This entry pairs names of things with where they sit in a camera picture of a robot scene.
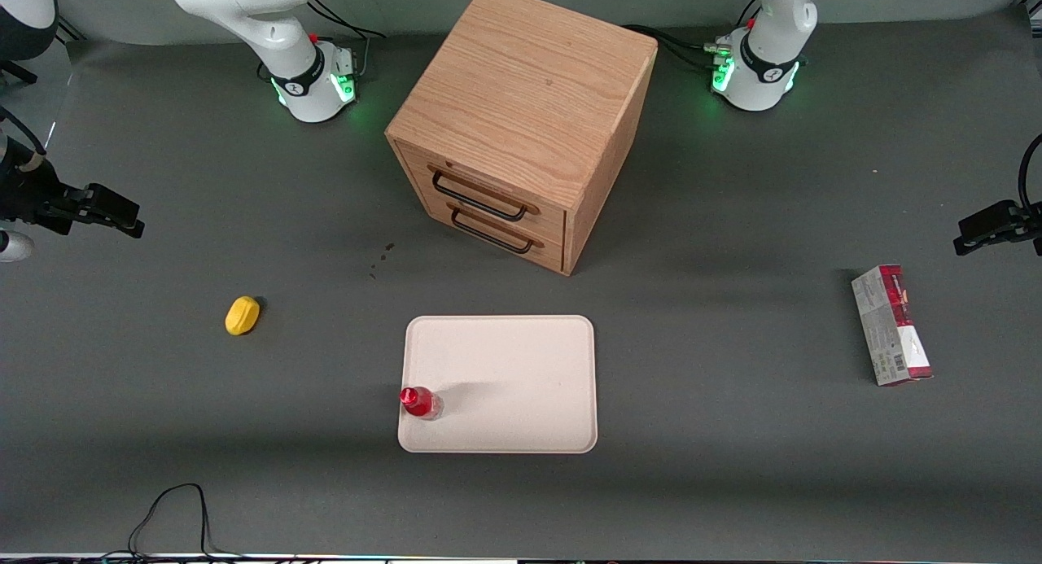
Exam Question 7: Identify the grey and red carton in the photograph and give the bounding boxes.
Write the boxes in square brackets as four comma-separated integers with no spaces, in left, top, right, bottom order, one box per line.
[851,265,934,387]

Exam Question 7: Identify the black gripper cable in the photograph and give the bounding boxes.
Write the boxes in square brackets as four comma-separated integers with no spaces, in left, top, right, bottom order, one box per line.
[1018,133,1042,215]
[0,107,47,160]

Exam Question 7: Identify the thin black floor cable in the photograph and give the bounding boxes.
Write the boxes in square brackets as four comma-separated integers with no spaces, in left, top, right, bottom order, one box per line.
[98,483,245,562]

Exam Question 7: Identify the wooden drawer cabinet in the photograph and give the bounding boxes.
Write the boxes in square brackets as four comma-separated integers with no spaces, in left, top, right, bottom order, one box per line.
[385,0,659,277]

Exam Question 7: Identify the red coke bottle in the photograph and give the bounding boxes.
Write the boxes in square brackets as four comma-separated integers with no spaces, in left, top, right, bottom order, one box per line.
[399,387,444,422]

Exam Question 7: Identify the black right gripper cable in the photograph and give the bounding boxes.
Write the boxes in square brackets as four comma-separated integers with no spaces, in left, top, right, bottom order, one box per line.
[0,107,47,160]

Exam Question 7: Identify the long black drawer handle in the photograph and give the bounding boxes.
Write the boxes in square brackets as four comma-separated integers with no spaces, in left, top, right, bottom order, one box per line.
[428,166,541,222]

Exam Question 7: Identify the black right arm base cables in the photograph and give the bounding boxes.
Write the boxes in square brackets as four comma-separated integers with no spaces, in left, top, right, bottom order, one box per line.
[257,0,388,83]

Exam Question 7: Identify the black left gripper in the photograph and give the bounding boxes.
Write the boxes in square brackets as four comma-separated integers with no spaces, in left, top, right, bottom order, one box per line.
[953,199,1042,257]

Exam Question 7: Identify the black left arm base cables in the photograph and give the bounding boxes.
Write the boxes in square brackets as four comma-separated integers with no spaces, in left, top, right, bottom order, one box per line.
[622,1,762,73]

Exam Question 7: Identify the beige plastic tray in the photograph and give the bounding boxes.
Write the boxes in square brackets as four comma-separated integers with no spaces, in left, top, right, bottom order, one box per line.
[397,315,598,454]

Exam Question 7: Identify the narrow wooden drawer front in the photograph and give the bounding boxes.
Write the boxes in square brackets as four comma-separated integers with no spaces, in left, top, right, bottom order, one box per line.
[427,199,567,273]

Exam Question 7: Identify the yellow lemon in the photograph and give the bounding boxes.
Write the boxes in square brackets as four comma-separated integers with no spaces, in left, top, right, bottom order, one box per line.
[225,295,261,337]

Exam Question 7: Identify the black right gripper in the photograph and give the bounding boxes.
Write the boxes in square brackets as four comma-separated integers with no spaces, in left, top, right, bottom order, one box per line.
[0,153,146,240]

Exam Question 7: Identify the wide wooden drawer front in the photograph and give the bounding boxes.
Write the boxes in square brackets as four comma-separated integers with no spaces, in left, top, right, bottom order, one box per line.
[401,143,568,241]

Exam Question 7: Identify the short black drawer handle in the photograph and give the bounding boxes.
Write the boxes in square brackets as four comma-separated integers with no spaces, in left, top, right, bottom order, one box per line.
[449,207,545,255]

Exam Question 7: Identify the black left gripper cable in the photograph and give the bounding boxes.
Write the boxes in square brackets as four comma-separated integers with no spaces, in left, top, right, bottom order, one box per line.
[1018,133,1042,215]

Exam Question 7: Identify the black arm base cables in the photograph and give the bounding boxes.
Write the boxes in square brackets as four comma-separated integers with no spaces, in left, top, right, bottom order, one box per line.
[257,0,388,83]
[622,1,762,73]

